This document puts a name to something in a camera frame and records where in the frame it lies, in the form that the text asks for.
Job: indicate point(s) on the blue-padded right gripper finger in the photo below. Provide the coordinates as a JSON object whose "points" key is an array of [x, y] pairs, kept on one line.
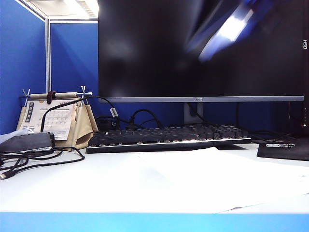
{"points": [[229, 29]]}

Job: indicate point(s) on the white wrinkled paper sheet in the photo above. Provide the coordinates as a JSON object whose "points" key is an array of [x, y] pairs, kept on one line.
{"points": [[217, 178]]}

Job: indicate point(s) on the large black computer monitor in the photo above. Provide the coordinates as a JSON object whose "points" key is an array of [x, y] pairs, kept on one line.
{"points": [[144, 48]]}

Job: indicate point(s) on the black HSD monitor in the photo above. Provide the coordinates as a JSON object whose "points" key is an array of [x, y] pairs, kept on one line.
{"points": [[306, 72]]}

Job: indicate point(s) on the grey monitor stand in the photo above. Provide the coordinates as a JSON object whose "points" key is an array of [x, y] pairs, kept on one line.
{"points": [[194, 113]]}

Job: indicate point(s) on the black mechanical keyboard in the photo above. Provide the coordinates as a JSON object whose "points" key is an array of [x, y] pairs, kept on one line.
{"points": [[154, 139]]}

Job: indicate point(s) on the black mouse pad with label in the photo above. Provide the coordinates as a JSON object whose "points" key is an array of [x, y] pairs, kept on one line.
{"points": [[285, 152]]}

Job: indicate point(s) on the small black adapter box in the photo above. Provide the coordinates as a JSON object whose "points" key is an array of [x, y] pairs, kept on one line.
{"points": [[104, 123]]}

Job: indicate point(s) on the beige canvas desk organizer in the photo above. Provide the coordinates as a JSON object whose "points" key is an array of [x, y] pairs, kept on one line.
{"points": [[83, 125]]}

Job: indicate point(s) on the white calendar card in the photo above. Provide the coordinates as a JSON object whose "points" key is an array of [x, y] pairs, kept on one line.
{"points": [[58, 116]]}

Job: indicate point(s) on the dark grey pouch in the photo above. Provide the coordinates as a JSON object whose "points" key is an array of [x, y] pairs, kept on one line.
{"points": [[26, 142]]}

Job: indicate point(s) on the aluminium partition post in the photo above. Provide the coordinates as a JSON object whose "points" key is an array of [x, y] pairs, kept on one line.
{"points": [[48, 60]]}

